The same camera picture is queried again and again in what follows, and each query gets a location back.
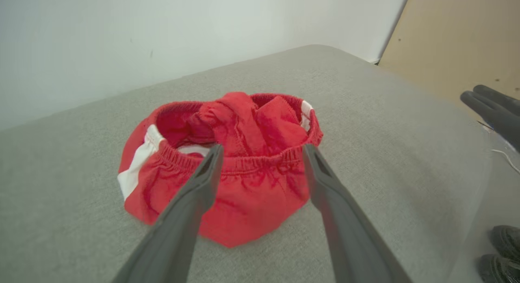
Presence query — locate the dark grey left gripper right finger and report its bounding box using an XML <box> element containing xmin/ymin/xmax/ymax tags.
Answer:
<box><xmin>304</xmin><ymin>144</ymin><xmax>412</xmax><ymax>283</ymax></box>

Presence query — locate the red and white jersey garment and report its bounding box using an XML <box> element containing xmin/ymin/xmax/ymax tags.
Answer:
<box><xmin>117</xmin><ymin>92</ymin><xmax>324</xmax><ymax>248</ymax></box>

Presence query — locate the grey fabric sofa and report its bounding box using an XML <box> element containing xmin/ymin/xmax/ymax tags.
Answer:
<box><xmin>0</xmin><ymin>44</ymin><xmax>508</xmax><ymax>283</ymax></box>

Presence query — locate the thin white cable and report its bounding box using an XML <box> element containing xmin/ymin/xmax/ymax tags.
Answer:
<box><xmin>492</xmin><ymin>149</ymin><xmax>520</xmax><ymax>174</ymax></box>

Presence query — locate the black shoe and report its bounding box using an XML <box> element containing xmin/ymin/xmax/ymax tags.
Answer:
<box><xmin>490</xmin><ymin>225</ymin><xmax>520</xmax><ymax>259</ymax></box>
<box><xmin>479</xmin><ymin>254</ymin><xmax>520</xmax><ymax>283</ymax></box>

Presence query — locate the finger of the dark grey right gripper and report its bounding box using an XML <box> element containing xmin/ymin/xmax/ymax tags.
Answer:
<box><xmin>473</xmin><ymin>85</ymin><xmax>520</xmax><ymax>113</ymax></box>
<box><xmin>460</xmin><ymin>91</ymin><xmax>520</xmax><ymax>151</ymax></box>

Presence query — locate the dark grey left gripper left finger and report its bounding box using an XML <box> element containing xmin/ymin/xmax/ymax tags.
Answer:
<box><xmin>113</xmin><ymin>145</ymin><xmax>223</xmax><ymax>283</ymax></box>

